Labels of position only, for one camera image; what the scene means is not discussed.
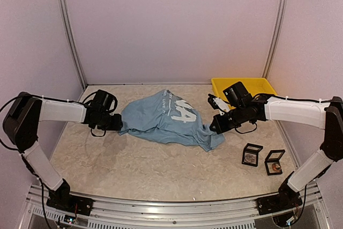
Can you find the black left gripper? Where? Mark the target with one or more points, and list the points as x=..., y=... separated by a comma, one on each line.
x=118, y=124

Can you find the aluminium corner post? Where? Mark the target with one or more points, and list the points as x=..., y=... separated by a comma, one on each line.
x=63, y=6
x=275, y=38

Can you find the black brooch display box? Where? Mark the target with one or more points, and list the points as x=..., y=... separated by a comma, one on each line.
x=251, y=154

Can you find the right aluminium corner post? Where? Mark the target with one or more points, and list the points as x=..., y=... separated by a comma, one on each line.
x=275, y=38

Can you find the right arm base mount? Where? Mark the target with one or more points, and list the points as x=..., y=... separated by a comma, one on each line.
x=275, y=203

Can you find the left aluminium corner post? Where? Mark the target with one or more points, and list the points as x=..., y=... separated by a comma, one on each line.
x=63, y=6

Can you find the black box with orange brooch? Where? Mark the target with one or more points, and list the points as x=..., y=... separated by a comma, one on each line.
x=272, y=162

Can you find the yellow plastic tray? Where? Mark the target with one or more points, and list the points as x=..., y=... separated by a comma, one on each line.
x=253, y=85

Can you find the light blue printed t-shirt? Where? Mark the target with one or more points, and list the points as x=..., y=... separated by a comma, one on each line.
x=166, y=118

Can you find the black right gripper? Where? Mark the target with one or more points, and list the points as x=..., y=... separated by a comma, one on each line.
x=221, y=128

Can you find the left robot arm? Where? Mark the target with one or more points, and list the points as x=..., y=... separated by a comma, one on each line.
x=21, y=125

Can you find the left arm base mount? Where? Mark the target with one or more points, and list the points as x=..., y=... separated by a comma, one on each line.
x=75, y=204

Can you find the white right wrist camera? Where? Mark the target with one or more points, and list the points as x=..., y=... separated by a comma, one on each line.
x=218, y=103

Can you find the aluminium front rail frame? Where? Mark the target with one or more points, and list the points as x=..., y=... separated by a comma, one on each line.
x=107, y=212

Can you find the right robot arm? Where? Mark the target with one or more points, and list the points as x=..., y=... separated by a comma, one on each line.
x=240, y=107

